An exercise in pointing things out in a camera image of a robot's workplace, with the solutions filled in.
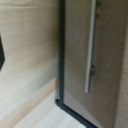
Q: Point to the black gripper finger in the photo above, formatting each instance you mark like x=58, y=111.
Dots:
x=1, y=53

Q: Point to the brown drawer cabinet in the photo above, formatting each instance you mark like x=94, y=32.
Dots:
x=62, y=50

